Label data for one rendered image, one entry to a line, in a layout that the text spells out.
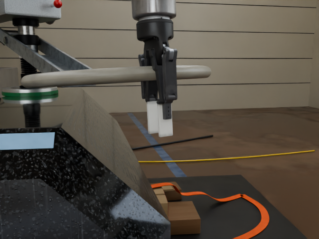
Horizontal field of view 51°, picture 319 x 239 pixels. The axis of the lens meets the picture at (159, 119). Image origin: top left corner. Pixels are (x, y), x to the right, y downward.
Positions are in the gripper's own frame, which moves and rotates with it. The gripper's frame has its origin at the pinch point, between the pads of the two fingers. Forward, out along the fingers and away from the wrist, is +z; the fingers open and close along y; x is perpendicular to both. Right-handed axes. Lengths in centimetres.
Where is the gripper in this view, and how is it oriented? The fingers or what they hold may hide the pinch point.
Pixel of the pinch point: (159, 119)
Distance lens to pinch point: 69.7
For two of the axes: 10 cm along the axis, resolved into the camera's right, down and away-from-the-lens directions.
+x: -8.9, 1.0, -4.4
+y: -4.5, -0.9, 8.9
